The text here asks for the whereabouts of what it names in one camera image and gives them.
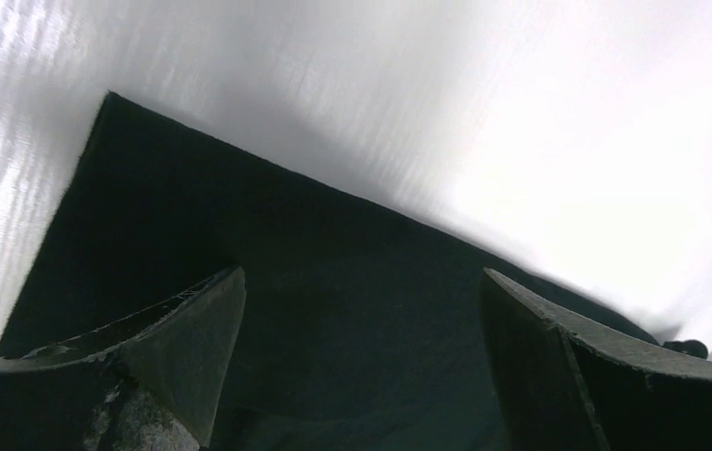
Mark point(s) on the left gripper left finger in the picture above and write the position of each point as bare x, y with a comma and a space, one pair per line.
149, 381

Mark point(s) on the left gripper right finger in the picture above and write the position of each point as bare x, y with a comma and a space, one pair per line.
567, 382

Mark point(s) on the black t shirt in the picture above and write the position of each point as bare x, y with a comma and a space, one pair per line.
361, 326

